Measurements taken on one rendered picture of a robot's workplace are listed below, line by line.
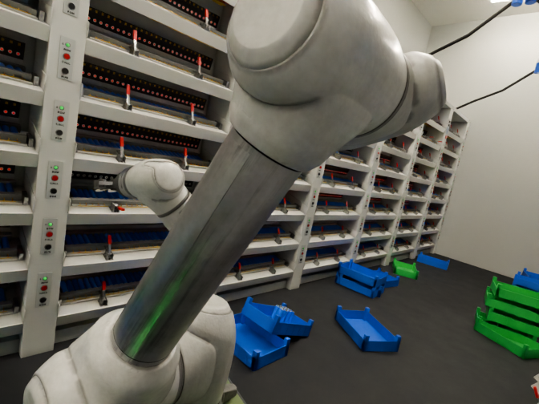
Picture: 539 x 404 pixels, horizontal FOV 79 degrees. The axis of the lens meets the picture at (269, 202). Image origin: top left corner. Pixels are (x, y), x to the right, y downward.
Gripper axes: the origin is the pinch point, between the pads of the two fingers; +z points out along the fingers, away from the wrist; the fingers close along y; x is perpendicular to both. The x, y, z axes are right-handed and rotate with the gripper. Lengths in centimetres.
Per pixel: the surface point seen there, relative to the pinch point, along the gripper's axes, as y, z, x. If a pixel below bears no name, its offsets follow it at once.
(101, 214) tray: -3.8, 15.8, 8.9
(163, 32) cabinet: -26, 17, -68
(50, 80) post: 15.2, 5.2, -31.3
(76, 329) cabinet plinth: -1, 31, 53
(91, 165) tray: 1.3, 11.9, -7.9
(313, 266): -146, 28, 44
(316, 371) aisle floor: -73, -29, 72
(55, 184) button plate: 11.2, 12.8, -0.6
